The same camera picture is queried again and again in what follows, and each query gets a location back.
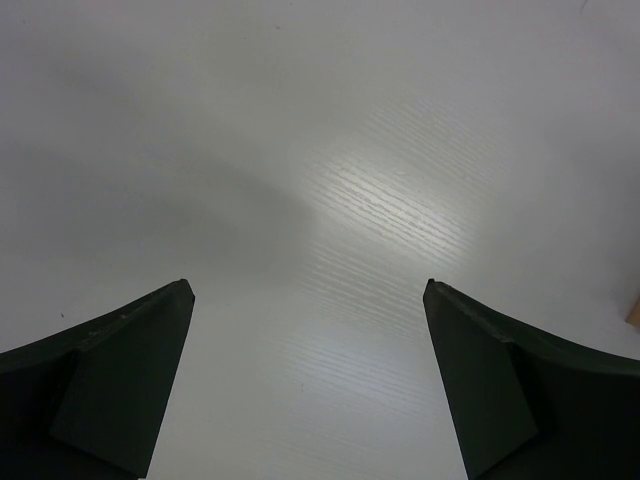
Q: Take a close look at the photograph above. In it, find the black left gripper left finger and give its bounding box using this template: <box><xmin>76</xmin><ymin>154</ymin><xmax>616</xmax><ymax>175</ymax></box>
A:
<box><xmin>1</xmin><ymin>279</ymin><xmax>195</xmax><ymax>479</ymax></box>

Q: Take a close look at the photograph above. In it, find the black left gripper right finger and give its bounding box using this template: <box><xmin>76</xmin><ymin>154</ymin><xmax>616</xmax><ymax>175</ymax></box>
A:
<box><xmin>423</xmin><ymin>279</ymin><xmax>639</xmax><ymax>479</ymax></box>

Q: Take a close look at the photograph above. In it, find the wood block numbered 30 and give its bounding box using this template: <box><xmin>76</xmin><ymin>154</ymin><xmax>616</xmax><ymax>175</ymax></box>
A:
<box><xmin>625</xmin><ymin>297</ymin><xmax>640</xmax><ymax>328</ymax></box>

